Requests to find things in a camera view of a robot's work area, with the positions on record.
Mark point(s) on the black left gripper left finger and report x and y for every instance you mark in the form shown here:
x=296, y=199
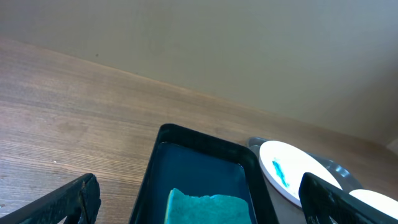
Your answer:
x=75, y=202

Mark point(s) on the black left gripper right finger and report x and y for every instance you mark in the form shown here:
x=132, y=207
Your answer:
x=324, y=203

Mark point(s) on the white plate blue stain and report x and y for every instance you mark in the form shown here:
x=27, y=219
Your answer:
x=284, y=166

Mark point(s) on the teal yellow sponge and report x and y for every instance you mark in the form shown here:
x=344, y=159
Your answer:
x=217, y=209

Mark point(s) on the brown serving tray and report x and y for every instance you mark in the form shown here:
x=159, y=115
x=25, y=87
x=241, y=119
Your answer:
x=346, y=180

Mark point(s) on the black water tray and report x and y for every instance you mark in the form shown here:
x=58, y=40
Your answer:
x=199, y=165

